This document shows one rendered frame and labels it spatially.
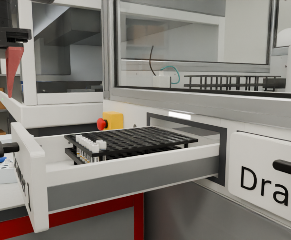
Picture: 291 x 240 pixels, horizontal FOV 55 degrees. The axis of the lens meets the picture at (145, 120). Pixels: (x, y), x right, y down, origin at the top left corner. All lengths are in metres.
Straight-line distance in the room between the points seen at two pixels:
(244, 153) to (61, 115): 1.00
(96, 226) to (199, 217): 0.26
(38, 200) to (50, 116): 0.97
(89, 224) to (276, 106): 0.50
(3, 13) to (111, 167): 0.27
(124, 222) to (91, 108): 0.74
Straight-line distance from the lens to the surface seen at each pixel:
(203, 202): 0.62
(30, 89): 1.32
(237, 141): 0.49
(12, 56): 0.45
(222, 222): 0.59
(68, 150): 0.61
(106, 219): 0.75
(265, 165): 0.47
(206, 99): 0.56
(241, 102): 0.50
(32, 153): 0.38
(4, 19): 0.46
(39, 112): 1.33
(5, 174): 0.78
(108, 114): 0.89
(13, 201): 0.68
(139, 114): 0.80
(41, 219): 0.40
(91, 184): 0.42
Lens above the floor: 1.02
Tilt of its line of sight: 8 degrees down
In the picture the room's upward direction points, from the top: straight up
